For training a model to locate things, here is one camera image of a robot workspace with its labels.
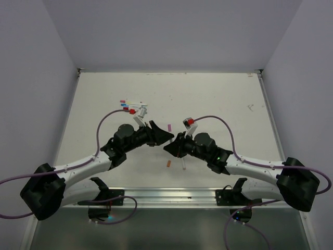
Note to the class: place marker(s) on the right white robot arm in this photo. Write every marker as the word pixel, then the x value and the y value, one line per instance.
pixel 280 181

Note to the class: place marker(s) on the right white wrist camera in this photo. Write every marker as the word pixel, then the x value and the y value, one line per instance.
pixel 190 126

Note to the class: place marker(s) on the blue capped white pen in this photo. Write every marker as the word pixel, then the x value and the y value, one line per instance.
pixel 127 105

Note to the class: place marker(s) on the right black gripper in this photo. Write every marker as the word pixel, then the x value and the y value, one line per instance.
pixel 176 148

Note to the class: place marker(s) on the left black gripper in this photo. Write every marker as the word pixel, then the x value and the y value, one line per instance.
pixel 158 136

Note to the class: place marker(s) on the aluminium mounting rail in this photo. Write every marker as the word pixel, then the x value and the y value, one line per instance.
pixel 161 197

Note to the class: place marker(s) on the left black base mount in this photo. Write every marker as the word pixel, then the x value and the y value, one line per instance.
pixel 101 195

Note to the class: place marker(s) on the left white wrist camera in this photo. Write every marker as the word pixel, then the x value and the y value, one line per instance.
pixel 139 114

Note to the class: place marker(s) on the pink capped white pen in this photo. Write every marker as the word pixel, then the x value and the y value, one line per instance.
pixel 127 100

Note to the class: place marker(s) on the light blue capped pen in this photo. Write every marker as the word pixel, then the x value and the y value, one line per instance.
pixel 133 107

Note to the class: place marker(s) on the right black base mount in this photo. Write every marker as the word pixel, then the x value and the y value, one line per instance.
pixel 232 196

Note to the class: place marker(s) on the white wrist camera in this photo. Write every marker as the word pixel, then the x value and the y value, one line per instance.
pixel 139 114
pixel 190 126

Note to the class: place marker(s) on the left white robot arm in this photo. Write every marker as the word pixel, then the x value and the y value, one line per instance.
pixel 53 187

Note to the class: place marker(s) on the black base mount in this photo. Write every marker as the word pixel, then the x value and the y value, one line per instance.
pixel 101 195
pixel 232 196

